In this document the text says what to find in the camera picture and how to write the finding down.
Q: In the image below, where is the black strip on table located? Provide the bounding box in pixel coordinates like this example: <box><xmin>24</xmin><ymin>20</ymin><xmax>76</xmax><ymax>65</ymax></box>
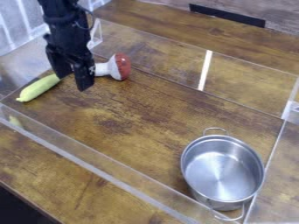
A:
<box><xmin>189</xmin><ymin>3</ymin><xmax>267</xmax><ymax>28</ymax></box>

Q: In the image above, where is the stainless steel pot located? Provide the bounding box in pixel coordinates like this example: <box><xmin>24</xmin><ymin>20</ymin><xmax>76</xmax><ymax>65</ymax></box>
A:
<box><xmin>180</xmin><ymin>127</ymin><xmax>265</xmax><ymax>222</ymax></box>

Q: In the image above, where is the clear acrylic barrier wall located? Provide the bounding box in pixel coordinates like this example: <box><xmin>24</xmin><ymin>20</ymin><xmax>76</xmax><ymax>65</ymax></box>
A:
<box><xmin>0</xmin><ymin>21</ymin><xmax>299</xmax><ymax>224</ymax></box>

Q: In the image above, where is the clear acrylic triangle bracket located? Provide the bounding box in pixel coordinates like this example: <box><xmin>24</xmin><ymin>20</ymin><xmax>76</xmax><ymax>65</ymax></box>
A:
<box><xmin>88</xmin><ymin>18</ymin><xmax>102</xmax><ymax>49</ymax></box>

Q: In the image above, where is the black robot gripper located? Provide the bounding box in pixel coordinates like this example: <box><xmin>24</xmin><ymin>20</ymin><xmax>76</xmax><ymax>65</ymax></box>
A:
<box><xmin>37</xmin><ymin>0</ymin><xmax>96</xmax><ymax>91</ymax></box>

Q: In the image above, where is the red and white toy mushroom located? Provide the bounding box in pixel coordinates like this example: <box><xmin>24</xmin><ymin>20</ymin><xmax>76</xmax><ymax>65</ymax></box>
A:
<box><xmin>94</xmin><ymin>52</ymin><xmax>130</xmax><ymax>81</ymax></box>

